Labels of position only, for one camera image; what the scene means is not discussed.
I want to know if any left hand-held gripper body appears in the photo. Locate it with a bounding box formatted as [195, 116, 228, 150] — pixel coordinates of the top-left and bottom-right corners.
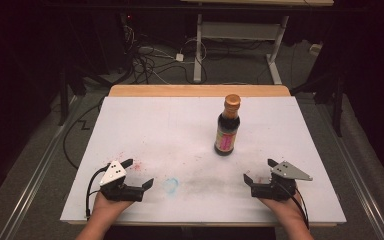
[98, 160, 145, 203]

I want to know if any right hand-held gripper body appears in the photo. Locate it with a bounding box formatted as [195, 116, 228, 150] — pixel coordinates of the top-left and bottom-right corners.
[250, 161, 314, 202]

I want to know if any person's left hand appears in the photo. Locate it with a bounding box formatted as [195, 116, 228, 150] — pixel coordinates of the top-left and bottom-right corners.
[91, 192, 135, 218]

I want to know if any person's right hand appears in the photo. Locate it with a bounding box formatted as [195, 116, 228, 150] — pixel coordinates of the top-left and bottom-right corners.
[258, 192, 307, 222]

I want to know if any dark sauce bottle orange cap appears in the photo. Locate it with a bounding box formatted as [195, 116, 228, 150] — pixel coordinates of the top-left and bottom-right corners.
[213, 93, 242, 157]

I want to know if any black metal stand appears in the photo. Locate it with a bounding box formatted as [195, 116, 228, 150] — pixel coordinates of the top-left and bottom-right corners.
[57, 63, 114, 127]
[289, 71, 345, 138]

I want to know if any wooden table with white top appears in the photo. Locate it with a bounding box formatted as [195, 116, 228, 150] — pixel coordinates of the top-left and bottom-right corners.
[59, 84, 348, 228]

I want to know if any small white box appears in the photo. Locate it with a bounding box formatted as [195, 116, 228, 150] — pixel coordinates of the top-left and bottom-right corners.
[309, 43, 323, 57]

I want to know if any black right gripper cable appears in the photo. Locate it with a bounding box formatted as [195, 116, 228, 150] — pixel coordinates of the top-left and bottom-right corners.
[278, 182, 311, 231]

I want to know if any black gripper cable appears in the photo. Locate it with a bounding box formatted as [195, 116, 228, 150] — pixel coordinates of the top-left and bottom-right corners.
[278, 182, 311, 231]
[85, 162, 112, 220]

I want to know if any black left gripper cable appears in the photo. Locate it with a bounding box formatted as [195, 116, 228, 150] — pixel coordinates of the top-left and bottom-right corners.
[85, 162, 112, 220]

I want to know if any black floor cable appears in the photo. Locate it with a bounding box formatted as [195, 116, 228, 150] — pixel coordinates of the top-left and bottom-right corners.
[62, 98, 105, 171]

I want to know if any aluminium floor rail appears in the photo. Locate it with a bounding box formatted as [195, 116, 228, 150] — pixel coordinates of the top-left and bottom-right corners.
[0, 94, 85, 240]
[314, 99, 384, 240]

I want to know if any tangle of floor cables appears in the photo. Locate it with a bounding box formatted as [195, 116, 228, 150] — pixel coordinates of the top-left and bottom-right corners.
[121, 13, 211, 86]

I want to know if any white metal desk frame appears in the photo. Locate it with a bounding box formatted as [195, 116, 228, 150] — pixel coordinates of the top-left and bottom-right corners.
[192, 12, 290, 85]

